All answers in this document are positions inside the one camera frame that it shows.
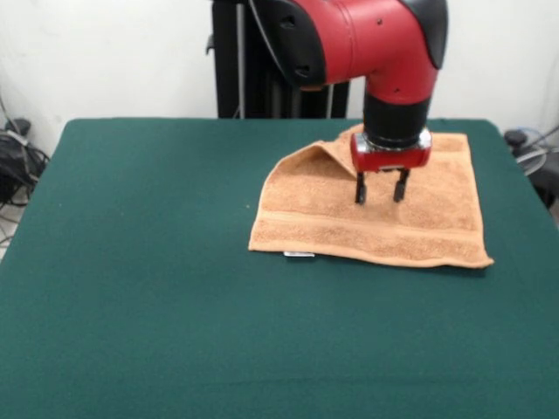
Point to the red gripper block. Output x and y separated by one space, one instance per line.
388 159

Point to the orange terry towel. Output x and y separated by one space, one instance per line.
327 209

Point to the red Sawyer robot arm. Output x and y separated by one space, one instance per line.
362 43

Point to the dark green table cloth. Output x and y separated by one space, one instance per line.
131 283

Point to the black furniture frame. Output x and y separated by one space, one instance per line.
548 185

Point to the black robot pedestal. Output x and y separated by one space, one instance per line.
240 65

